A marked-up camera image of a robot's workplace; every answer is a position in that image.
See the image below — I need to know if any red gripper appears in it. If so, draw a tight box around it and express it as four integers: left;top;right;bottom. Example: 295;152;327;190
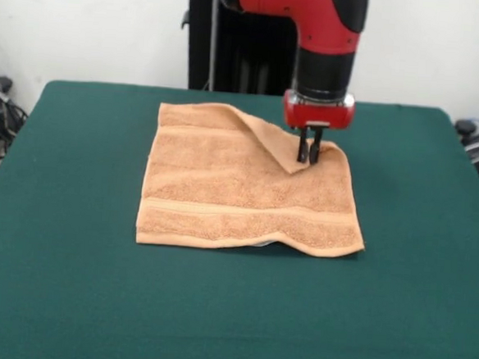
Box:
279;88;358;168

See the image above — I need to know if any orange-brown terry towel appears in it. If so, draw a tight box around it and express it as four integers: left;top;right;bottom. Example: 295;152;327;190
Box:
133;98;375;262

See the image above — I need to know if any dark green table cloth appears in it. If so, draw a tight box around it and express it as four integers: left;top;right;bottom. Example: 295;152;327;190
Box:
0;75;479;359

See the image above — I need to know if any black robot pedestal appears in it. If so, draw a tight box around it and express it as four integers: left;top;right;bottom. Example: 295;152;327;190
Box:
176;0;306;98

